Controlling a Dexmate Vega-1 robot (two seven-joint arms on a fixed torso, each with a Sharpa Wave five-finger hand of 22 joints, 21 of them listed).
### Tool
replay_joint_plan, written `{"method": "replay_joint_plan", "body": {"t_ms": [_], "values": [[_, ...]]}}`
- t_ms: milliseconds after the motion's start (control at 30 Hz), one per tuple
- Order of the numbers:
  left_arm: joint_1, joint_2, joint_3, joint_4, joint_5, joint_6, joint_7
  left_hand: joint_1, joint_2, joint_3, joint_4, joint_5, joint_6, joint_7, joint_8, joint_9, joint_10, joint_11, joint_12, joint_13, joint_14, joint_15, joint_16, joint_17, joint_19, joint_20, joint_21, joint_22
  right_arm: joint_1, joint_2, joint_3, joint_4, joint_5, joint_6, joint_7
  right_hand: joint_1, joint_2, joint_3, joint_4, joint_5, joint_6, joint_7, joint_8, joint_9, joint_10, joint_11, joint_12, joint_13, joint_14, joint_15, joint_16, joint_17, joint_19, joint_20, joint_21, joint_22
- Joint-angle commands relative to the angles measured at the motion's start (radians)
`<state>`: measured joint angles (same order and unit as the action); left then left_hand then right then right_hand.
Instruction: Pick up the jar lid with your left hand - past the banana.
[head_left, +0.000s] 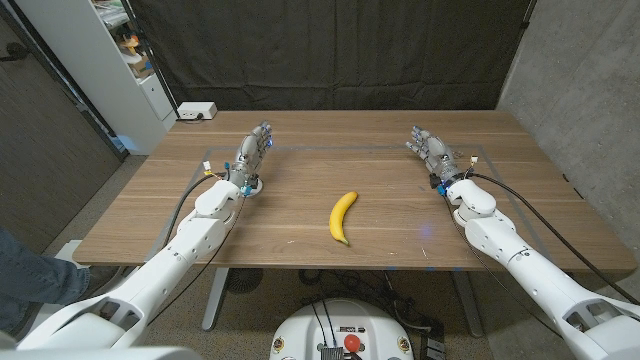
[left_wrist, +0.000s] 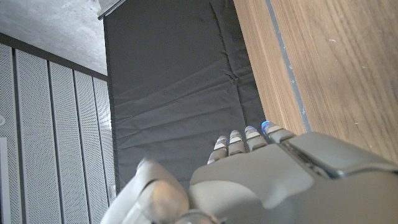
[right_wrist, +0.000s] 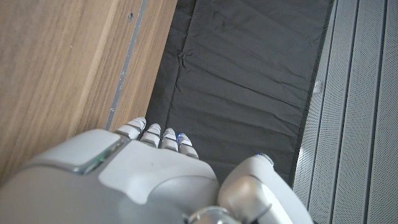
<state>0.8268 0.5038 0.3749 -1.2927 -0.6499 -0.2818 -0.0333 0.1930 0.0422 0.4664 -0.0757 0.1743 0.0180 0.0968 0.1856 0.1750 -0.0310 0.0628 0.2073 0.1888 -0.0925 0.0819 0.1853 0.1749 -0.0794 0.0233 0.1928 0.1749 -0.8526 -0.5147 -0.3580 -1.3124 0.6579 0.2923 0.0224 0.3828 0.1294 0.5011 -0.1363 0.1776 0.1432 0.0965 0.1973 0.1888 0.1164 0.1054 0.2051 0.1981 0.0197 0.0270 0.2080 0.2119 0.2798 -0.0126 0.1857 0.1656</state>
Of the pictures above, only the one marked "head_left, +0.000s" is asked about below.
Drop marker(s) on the black backdrop stand pole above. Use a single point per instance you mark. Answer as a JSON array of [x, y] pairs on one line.
[[150, 57]]

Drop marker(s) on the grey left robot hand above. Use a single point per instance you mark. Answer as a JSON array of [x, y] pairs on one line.
[[250, 155]]

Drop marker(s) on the round black floor grille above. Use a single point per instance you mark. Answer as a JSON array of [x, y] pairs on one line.
[[244, 280]]

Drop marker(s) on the red emergency stop button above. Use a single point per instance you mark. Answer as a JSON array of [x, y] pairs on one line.
[[352, 343]]

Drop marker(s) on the yellow banana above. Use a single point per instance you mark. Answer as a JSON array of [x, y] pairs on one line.
[[340, 215]]

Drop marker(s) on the cardboard box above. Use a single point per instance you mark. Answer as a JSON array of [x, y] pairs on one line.
[[141, 66]]

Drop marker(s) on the person leg in jeans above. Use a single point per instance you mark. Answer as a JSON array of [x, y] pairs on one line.
[[30, 280]]

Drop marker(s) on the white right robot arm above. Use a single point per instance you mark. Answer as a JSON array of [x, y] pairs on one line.
[[540, 280]]

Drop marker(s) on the white jar lid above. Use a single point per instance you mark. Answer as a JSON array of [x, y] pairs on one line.
[[257, 189]]

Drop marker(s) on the black backdrop curtain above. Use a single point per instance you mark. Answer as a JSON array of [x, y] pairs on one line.
[[330, 50]]

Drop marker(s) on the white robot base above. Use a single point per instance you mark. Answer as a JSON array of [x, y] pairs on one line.
[[340, 325]]

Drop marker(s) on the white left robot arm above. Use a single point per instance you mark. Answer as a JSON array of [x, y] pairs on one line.
[[165, 260]]

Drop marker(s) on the white table leg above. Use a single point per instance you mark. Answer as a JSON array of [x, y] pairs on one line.
[[215, 300], [467, 305]]

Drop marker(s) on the dark shoe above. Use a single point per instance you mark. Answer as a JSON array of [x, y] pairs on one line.
[[102, 280]]

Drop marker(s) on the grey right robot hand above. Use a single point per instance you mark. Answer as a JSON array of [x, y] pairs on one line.
[[437, 155]]

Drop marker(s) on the white shelf cabinet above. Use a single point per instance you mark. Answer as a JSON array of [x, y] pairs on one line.
[[95, 70]]

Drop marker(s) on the yellow toy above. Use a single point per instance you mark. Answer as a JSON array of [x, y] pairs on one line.
[[130, 45]]

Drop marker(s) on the white floor platform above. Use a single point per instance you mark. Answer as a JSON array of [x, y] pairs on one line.
[[70, 252]]

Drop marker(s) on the black power adapter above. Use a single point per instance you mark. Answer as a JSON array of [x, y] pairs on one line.
[[434, 345]]

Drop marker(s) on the dark wooden door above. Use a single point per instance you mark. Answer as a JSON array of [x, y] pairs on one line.
[[45, 150]]

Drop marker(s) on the white power strip box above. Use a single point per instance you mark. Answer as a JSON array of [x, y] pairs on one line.
[[197, 110]]

